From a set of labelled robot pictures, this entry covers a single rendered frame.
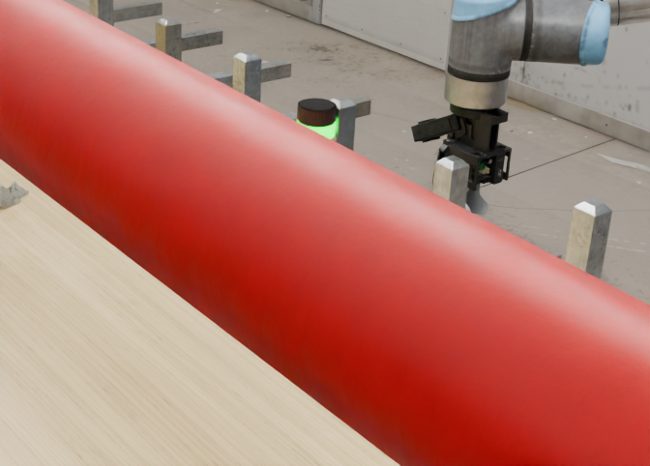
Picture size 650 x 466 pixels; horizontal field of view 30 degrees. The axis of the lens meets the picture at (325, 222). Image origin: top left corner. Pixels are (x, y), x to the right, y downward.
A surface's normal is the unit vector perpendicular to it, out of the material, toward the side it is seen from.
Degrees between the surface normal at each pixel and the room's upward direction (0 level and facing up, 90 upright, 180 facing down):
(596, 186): 0
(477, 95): 90
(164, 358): 0
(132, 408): 0
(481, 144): 90
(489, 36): 91
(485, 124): 90
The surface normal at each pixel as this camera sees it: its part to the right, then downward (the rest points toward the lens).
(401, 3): -0.75, 0.27
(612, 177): 0.05, -0.90
